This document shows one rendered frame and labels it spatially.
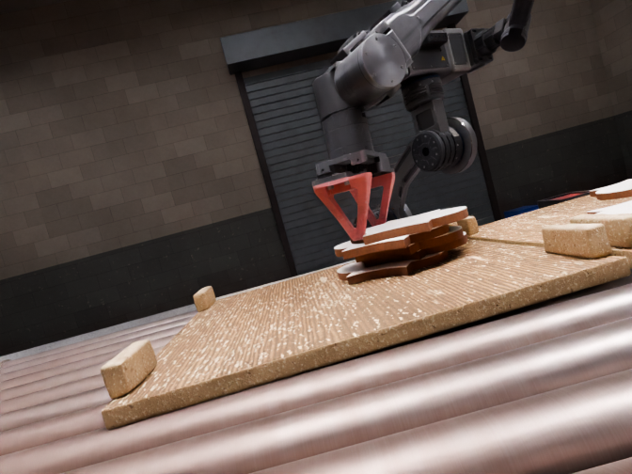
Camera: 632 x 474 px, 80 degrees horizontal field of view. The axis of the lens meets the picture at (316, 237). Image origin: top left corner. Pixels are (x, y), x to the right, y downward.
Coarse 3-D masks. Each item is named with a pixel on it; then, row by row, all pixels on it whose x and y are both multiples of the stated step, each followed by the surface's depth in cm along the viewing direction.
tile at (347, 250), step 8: (448, 224) 44; (424, 232) 42; (432, 232) 42; (440, 232) 42; (384, 240) 43; (392, 240) 41; (400, 240) 41; (408, 240) 42; (416, 240) 42; (424, 240) 42; (336, 248) 48; (344, 248) 46; (352, 248) 44; (360, 248) 44; (368, 248) 43; (376, 248) 43; (384, 248) 42; (392, 248) 42; (400, 248) 41; (344, 256) 44; (352, 256) 44
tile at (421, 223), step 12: (420, 216) 47; (432, 216) 43; (444, 216) 42; (456, 216) 42; (372, 228) 50; (384, 228) 45; (396, 228) 42; (408, 228) 42; (420, 228) 41; (432, 228) 41; (360, 240) 46; (372, 240) 43
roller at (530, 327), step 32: (512, 320) 27; (544, 320) 26; (576, 320) 26; (608, 320) 26; (384, 352) 28; (416, 352) 27; (448, 352) 26; (480, 352) 26; (288, 384) 27; (320, 384) 26; (352, 384) 26; (384, 384) 26; (160, 416) 27; (192, 416) 26; (224, 416) 26; (256, 416) 26; (32, 448) 28; (64, 448) 27; (96, 448) 26; (128, 448) 26
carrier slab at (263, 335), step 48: (288, 288) 55; (336, 288) 46; (384, 288) 40; (432, 288) 35; (480, 288) 31; (528, 288) 29; (576, 288) 29; (192, 336) 42; (240, 336) 36; (288, 336) 32; (336, 336) 29; (384, 336) 28; (144, 384) 30; (192, 384) 27; (240, 384) 27
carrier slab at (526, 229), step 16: (544, 208) 64; (560, 208) 60; (576, 208) 56; (592, 208) 52; (496, 224) 61; (512, 224) 57; (528, 224) 54; (544, 224) 50; (560, 224) 48; (480, 240) 54; (496, 240) 50; (512, 240) 46; (528, 240) 44; (624, 256) 31
